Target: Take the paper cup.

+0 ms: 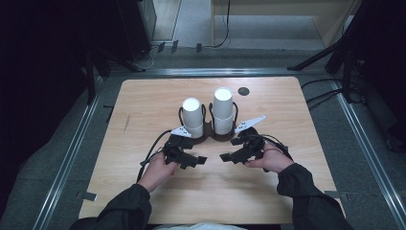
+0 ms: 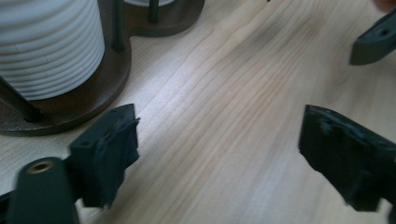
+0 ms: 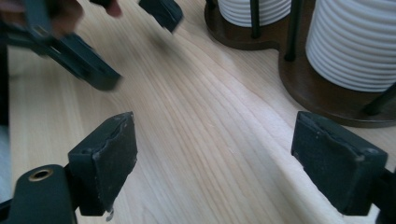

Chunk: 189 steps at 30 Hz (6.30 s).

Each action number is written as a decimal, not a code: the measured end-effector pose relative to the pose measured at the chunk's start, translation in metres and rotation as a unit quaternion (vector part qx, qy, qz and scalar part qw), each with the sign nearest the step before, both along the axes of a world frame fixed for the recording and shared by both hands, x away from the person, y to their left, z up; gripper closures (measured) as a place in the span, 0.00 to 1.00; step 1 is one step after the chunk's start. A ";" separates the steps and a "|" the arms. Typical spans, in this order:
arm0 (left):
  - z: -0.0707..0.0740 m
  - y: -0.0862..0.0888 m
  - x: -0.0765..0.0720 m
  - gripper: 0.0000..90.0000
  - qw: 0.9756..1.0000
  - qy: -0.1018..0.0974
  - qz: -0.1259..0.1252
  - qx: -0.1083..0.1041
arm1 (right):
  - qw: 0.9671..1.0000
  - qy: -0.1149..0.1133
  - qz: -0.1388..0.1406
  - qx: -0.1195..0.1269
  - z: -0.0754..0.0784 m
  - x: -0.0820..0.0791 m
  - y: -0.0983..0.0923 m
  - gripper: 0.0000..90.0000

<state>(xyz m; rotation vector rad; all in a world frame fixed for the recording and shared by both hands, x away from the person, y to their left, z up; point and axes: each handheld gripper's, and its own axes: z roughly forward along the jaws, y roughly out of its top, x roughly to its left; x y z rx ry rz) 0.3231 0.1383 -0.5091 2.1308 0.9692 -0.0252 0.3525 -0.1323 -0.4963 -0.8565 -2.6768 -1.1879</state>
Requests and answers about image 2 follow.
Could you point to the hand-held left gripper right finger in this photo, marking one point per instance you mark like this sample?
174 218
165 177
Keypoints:
348 158

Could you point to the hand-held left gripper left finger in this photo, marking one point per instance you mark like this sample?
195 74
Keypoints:
102 155

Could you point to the wooden cup holder with black rods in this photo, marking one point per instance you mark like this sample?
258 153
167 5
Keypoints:
93 93

